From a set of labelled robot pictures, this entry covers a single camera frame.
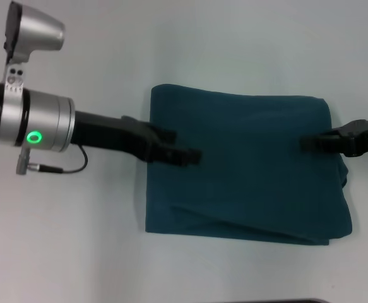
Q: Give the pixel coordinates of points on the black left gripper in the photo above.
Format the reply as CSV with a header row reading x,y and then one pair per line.
x,y
108,132

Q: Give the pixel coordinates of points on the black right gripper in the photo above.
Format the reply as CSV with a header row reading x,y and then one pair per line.
x,y
363,139

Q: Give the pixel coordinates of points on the teal T-shirt with FREE print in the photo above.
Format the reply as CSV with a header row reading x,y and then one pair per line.
x,y
250,176

